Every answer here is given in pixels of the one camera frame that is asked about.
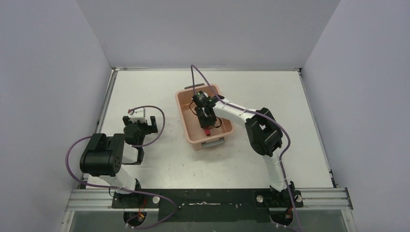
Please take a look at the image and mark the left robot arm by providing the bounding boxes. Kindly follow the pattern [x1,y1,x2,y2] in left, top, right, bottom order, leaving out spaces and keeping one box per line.
[79,116,158,208]

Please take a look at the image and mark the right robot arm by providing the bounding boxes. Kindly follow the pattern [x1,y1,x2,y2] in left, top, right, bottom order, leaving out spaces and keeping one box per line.
[192,91,303,208]

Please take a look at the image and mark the pink plastic bin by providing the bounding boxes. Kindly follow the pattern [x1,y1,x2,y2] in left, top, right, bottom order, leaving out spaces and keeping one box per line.
[175,86,234,151]

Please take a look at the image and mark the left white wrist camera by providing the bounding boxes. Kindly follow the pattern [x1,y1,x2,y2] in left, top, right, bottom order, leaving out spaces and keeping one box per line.
[128,108,146,123]

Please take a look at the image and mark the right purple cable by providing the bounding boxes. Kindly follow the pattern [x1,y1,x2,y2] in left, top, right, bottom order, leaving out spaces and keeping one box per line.
[190,64,303,232]

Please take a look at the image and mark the purple cable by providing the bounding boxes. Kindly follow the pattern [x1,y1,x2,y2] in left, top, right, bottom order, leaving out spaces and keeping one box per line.
[190,64,303,232]
[65,105,178,231]

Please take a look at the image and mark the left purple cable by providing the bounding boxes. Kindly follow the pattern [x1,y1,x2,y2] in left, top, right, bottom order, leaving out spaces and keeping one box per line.
[65,105,178,231]

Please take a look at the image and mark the aluminium front rail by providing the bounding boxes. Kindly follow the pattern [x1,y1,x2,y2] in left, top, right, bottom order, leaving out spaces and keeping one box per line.
[66,188,353,212]

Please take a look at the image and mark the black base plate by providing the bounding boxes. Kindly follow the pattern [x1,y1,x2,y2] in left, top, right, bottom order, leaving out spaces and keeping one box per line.
[110,188,304,226]

